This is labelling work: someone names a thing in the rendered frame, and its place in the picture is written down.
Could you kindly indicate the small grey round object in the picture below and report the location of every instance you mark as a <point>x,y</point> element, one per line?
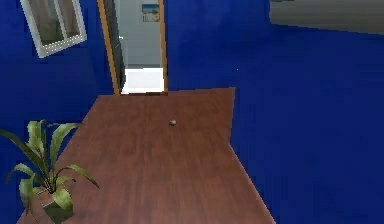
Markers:
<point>172,122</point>

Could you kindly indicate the blue framed wall picture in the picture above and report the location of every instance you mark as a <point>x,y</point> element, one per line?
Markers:
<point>150,13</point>

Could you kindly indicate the green potted house plant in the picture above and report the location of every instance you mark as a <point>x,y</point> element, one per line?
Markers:
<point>50,173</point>

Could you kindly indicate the white framed window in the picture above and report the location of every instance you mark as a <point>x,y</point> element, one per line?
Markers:
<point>55,23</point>

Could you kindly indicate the dark grey room door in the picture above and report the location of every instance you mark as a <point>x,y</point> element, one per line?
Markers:
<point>115,43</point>

